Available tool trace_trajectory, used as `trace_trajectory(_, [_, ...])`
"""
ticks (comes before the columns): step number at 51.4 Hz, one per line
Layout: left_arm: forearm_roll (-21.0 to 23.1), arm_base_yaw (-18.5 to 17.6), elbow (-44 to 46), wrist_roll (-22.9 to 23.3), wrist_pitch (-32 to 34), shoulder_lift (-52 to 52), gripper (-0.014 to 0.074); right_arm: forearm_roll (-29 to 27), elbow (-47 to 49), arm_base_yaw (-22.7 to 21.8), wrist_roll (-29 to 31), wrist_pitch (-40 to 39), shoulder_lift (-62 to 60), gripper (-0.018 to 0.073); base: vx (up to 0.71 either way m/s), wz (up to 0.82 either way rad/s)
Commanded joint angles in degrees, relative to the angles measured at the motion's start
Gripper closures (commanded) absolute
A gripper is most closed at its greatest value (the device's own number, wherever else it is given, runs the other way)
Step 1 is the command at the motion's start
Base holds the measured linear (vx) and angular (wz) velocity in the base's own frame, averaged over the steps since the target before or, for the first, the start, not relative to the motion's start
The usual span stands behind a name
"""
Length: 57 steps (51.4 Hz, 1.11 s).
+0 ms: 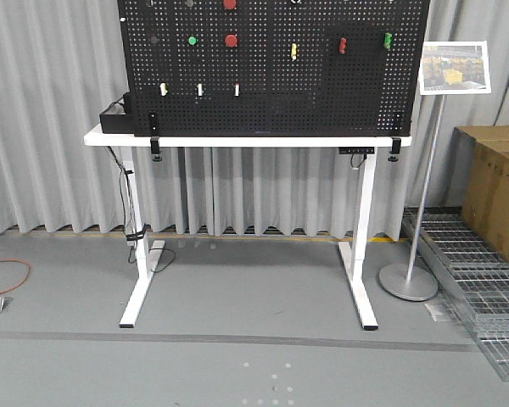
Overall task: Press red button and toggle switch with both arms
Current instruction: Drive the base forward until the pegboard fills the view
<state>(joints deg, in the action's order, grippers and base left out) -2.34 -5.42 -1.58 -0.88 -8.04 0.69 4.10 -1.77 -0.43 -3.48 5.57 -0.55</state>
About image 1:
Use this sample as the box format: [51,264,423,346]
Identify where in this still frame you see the lower red push button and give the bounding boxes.
[225,34,238,48]

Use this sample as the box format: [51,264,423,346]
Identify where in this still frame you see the red push button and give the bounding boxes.
[223,0,237,10]
[225,34,238,48]

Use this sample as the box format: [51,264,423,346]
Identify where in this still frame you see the upper red push button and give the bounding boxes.
[223,0,237,10]

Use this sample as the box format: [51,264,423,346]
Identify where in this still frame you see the desk height control panel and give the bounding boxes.
[338,147,375,155]

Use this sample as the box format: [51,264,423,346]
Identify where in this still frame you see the white height-adjustable desk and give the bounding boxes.
[84,125,412,331]

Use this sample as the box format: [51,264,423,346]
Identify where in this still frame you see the left black pegboard clamp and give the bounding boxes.
[148,112,162,162]

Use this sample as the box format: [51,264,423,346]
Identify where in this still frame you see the black pegboard clamp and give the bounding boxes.
[148,112,162,162]
[388,112,403,163]

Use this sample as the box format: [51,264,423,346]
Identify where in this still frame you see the black perforated pegboard panel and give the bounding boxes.
[118,1,430,137]

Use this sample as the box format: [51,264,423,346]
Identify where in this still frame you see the right black pegboard clamp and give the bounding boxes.
[388,112,403,163]

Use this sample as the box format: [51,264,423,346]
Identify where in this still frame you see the black box on desk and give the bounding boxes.
[99,92,134,134]

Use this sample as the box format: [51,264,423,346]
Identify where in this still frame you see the silver sign stand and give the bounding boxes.
[378,95,447,302]

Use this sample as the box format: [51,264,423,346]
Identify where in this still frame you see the brown cardboard box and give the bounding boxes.
[456,125,509,262]

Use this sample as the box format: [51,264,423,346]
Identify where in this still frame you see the printed photo sign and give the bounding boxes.
[418,41,491,96]

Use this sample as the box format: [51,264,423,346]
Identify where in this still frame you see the grey pleated curtain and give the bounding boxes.
[0,1,509,237]

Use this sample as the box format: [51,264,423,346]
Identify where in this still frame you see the metal floor grating stack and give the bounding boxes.
[418,208,509,382]

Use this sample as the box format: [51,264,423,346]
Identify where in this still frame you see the black desk power cables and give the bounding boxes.
[107,146,176,274]

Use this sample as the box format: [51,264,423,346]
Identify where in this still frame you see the yellow-tipped white rocker switch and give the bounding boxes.
[159,82,168,96]

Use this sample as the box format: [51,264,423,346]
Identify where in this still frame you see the red toggle switch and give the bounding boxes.
[338,37,347,54]

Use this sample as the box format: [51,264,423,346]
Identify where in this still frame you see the green toggle switch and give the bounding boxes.
[383,32,393,50]

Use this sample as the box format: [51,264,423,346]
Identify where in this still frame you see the orange extension cable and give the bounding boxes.
[0,244,33,297]

